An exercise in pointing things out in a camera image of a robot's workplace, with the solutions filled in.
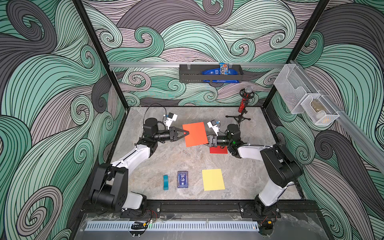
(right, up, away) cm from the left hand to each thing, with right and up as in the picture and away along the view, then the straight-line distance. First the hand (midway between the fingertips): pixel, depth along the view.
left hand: (188, 133), depth 73 cm
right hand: (+6, -5, +9) cm, 12 cm away
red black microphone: (+39, +24, +24) cm, 51 cm away
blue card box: (-3, -27, +8) cm, 28 cm away
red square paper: (+5, -1, +3) cm, 6 cm away
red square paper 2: (+16, -10, +6) cm, 20 cm away
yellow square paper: (+14, -28, +10) cm, 33 cm away
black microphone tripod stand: (+37, +8, +32) cm, 50 cm away
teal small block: (-13, -29, +10) cm, 33 cm away
